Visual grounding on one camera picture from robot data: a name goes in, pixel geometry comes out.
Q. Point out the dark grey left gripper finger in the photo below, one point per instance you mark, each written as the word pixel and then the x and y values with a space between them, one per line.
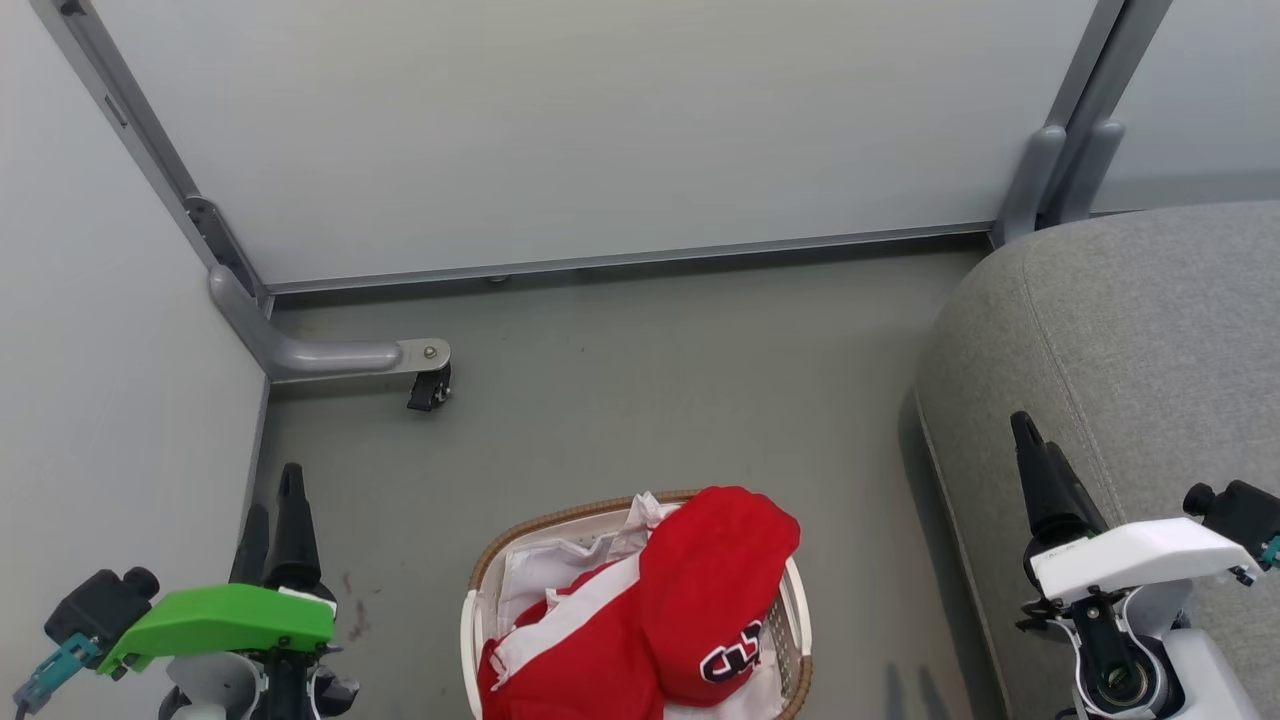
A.
pixel 292 540
pixel 252 550

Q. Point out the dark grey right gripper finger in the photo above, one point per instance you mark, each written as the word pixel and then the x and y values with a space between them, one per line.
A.
pixel 1078 505
pixel 1036 490

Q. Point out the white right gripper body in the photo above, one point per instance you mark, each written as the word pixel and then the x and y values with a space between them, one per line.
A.
pixel 1140 558

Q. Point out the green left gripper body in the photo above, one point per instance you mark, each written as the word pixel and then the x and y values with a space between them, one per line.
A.
pixel 225 618

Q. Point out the red white-striped jacket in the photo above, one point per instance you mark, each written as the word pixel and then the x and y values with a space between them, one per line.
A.
pixel 700 570

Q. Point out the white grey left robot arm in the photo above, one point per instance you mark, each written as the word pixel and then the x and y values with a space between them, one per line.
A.
pixel 215 688

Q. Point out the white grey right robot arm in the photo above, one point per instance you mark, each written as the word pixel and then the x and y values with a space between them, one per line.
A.
pixel 1200 670

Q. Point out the grey fabric sofa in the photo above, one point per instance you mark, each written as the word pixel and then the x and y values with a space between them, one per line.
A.
pixel 1150 330

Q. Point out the grey partition foot with caster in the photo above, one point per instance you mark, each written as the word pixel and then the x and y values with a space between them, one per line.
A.
pixel 320 357

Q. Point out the black caster wheel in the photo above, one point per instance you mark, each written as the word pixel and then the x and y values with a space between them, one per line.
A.
pixel 428 388

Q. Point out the white garment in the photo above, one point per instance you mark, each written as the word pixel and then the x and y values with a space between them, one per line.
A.
pixel 540 575

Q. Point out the white wicker-rimmed laundry basket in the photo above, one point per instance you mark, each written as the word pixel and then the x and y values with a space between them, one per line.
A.
pixel 787 640

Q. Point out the grey partition foot stub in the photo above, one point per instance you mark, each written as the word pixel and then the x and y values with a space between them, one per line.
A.
pixel 1090 170
pixel 1030 180

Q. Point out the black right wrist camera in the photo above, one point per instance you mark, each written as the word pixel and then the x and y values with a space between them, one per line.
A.
pixel 1245 515

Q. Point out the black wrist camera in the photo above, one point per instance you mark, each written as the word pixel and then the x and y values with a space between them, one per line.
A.
pixel 1245 515
pixel 95 610

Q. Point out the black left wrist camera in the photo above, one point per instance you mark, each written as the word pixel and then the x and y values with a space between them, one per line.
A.
pixel 95 610

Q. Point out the grey metal partition post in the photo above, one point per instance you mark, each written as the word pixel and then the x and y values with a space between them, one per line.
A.
pixel 130 120
pixel 1092 50
pixel 1125 50

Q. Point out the grey partition bottom rail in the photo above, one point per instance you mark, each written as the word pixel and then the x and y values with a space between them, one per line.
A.
pixel 640 257

